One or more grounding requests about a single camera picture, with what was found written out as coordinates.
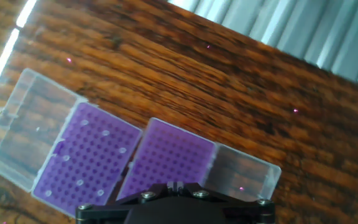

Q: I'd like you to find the brown wooden board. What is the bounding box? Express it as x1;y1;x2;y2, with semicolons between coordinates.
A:
0;0;358;224

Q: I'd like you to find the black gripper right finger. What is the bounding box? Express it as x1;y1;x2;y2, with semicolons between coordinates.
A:
176;181;276;224

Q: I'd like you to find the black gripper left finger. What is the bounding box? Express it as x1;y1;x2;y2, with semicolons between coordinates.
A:
75;182;177;224

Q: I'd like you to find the purple pipette tip box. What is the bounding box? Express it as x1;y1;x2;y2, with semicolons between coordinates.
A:
116;117;282;203
0;67;144;218

